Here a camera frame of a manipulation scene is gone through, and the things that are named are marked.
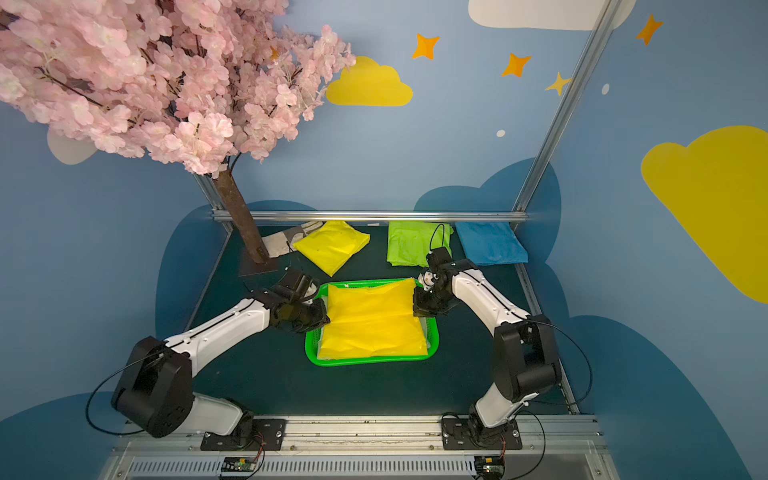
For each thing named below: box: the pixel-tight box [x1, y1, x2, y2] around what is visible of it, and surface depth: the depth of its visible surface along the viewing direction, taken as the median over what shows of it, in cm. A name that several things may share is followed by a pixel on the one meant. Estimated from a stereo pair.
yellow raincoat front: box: [318, 278, 428, 360], surface depth 88 cm
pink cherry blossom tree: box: [0, 0, 356, 265], surface depth 55 cm
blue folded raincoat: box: [455, 222, 529, 266], surface depth 118 cm
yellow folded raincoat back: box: [293, 221, 371, 277], surface depth 116 cm
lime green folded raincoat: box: [387, 221, 454, 267], surface depth 117 cm
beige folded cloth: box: [262, 221, 325, 258], surface depth 121 cm
